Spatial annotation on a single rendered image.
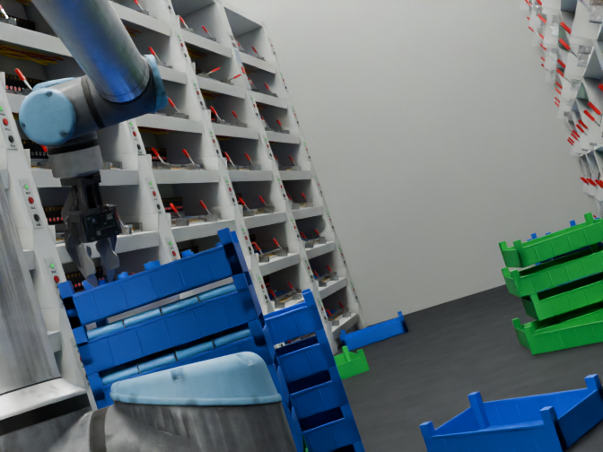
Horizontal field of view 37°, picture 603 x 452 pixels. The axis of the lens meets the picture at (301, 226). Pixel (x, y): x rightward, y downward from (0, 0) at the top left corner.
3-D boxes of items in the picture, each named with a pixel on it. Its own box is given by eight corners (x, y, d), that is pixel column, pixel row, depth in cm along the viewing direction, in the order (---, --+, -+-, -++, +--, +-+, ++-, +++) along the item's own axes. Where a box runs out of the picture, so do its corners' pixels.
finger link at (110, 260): (117, 289, 164) (102, 241, 162) (105, 285, 169) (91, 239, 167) (133, 282, 166) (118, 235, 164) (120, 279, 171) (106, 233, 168)
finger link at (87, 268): (91, 296, 161) (83, 245, 160) (80, 291, 166) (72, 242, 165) (109, 291, 163) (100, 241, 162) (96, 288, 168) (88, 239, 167)
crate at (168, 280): (249, 271, 172) (235, 230, 172) (243, 272, 152) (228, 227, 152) (97, 321, 171) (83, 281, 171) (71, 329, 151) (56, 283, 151)
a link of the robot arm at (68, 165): (40, 155, 163) (91, 143, 168) (48, 181, 164) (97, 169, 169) (57, 154, 155) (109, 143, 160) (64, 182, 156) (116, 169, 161)
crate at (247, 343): (275, 351, 171) (262, 310, 171) (273, 363, 151) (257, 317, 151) (124, 402, 171) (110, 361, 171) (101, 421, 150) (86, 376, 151)
